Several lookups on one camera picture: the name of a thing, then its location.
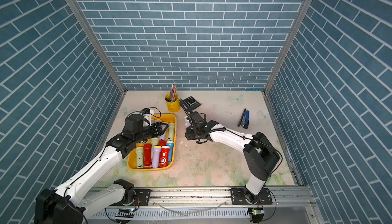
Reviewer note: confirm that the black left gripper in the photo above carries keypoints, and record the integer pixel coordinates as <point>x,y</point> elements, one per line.
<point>157,132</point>

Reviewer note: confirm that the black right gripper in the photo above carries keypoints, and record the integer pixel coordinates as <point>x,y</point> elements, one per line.
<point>188,136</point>

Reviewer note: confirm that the lilac flashlight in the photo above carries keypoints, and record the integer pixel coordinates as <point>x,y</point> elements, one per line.
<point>164,126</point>
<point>156,157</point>
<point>187,122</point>

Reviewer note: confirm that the pale green flashlight yellow head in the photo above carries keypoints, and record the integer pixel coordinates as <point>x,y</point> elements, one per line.
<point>171,132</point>

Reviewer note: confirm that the red flashlight white head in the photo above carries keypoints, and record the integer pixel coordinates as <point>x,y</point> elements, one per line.
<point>164,156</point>

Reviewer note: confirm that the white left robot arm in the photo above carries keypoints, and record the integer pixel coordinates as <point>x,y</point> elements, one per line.
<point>68,204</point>

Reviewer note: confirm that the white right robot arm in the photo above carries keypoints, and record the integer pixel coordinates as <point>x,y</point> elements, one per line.
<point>261,157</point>

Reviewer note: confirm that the black calculator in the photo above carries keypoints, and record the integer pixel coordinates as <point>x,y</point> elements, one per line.
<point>189,104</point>

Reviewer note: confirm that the yellow plastic tray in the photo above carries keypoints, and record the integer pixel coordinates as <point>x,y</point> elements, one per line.
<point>131,163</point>

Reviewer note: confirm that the yellow pencil cup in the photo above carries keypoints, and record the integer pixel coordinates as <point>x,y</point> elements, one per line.
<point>173,106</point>

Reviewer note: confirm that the blue black stapler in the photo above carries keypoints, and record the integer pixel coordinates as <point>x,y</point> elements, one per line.
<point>244,120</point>

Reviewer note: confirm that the coloured pencils bunch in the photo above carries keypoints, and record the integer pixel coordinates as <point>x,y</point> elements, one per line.
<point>173,91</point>

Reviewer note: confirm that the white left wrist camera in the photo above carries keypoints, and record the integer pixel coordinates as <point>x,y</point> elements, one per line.
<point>147,113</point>

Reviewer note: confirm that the aluminium front rail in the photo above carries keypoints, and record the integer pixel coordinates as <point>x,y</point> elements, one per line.
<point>276,204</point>

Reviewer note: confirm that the metal corner frame post left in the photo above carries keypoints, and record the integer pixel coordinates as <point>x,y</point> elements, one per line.
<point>82,20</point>

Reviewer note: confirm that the metal corner frame post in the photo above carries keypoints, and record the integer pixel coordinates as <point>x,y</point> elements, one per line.
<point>82,20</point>
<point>288,43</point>

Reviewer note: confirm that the metal corner frame post right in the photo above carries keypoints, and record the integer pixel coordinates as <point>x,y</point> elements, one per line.
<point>288,43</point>

